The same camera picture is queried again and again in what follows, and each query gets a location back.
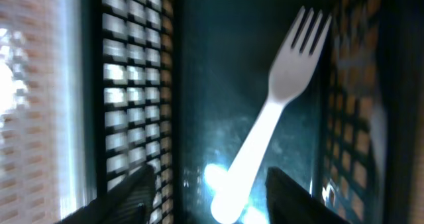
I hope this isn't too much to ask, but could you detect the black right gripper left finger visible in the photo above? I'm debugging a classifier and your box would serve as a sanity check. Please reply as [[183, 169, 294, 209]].
[[58, 164, 156, 224]]

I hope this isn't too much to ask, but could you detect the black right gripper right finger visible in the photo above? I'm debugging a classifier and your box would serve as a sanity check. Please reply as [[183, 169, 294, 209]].
[[265, 167, 346, 224]]

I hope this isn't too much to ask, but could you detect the white plastic fork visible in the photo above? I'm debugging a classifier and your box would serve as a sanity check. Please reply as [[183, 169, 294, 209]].
[[211, 8, 332, 223]]

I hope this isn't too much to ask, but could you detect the clear plastic basket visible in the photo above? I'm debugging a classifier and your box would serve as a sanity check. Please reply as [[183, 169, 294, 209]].
[[1, 0, 87, 223]]

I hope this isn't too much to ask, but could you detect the dark green plastic basket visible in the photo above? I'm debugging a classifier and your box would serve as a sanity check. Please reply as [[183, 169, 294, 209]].
[[81, 0, 423, 223]]

